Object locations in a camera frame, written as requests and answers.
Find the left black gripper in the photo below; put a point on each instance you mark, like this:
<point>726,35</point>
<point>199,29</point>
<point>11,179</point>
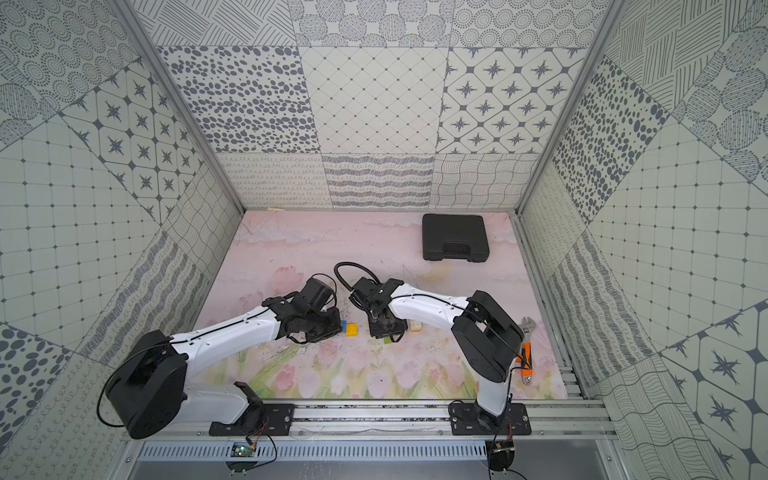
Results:
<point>327,323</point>

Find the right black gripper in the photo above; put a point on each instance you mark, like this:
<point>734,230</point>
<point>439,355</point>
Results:
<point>400,328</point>

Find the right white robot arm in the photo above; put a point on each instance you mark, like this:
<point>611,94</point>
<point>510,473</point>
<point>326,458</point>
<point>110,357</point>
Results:
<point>489,339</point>

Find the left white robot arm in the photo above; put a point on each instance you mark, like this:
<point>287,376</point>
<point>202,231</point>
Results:
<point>154,389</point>

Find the black plastic tool case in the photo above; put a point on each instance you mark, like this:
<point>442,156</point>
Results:
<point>446,236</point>

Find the green circuit board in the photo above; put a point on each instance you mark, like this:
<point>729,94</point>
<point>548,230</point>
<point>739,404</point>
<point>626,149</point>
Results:
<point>242,450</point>

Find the black round connector box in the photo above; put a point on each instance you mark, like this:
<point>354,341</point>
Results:
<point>500,455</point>

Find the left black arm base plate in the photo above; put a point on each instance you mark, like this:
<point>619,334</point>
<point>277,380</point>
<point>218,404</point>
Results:
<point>256,418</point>

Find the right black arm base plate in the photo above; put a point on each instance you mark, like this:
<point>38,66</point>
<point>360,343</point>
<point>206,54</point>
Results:
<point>489,419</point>

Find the orange handled adjustable wrench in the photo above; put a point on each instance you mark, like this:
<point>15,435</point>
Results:
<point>528,326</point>

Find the white slotted cable duct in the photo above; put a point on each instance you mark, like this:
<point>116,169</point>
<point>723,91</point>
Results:
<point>327,450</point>

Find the aluminium mounting rail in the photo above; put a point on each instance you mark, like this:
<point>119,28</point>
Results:
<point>422,419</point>

